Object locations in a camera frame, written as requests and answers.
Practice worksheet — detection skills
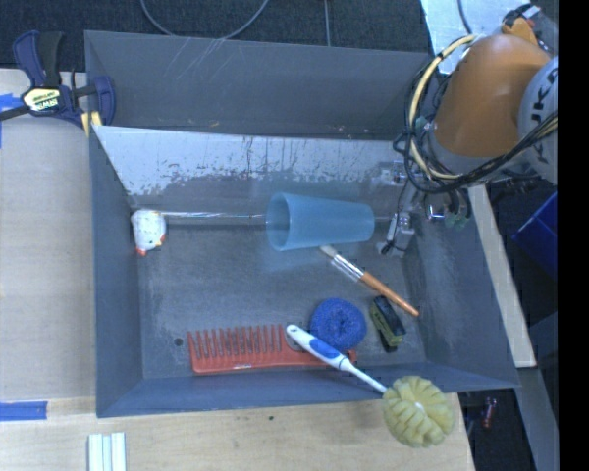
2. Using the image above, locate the orange handled paintbrush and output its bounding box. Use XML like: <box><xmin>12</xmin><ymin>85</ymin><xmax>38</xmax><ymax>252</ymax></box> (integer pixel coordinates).
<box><xmin>319</xmin><ymin>244</ymin><xmax>420</xmax><ymax>319</ymax></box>

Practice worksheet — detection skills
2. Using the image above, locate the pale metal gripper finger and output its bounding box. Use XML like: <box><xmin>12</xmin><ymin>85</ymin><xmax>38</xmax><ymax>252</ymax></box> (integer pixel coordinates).
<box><xmin>376</xmin><ymin>212</ymin><xmax>412</xmax><ymax>255</ymax></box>
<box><xmin>391</xmin><ymin>227</ymin><xmax>417</xmax><ymax>260</ymax></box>

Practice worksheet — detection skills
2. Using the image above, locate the white toy chicken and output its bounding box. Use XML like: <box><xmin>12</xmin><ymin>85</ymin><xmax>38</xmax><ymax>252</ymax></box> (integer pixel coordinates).
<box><xmin>130</xmin><ymin>208</ymin><xmax>169</xmax><ymax>257</ymax></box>

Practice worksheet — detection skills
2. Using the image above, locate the grey metal bin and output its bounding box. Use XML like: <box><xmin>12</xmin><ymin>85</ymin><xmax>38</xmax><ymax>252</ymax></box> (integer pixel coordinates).
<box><xmin>82</xmin><ymin>29</ymin><xmax>522</xmax><ymax>419</ymax></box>

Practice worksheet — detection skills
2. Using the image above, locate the blue plastic cup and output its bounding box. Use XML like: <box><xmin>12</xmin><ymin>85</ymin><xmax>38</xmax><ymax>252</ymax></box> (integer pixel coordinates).
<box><xmin>265</xmin><ymin>191</ymin><xmax>376</xmax><ymax>253</ymax></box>

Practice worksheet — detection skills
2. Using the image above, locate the black and olive small tool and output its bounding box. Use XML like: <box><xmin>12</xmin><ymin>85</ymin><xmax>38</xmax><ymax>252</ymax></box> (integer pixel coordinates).
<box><xmin>369</xmin><ymin>294</ymin><xmax>407</xmax><ymax>354</ymax></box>

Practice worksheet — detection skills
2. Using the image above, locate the blue round scouring pad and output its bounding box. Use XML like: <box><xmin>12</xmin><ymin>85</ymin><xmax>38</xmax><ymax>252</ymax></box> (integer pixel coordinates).
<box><xmin>308</xmin><ymin>297</ymin><xmax>368</xmax><ymax>353</ymax></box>

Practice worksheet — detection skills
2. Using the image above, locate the red plastic comb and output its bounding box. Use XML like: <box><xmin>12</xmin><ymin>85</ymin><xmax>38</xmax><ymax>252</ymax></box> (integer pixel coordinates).
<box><xmin>186</xmin><ymin>324</ymin><xmax>359</xmax><ymax>376</ymax></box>

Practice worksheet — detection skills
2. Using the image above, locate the yellow sponge head dish brush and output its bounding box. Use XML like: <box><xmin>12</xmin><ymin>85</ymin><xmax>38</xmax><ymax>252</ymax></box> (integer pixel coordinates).
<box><xmin>285</xmin><ymin>323</ymin><xmax>456</xmax><ymax>449</ymax></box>

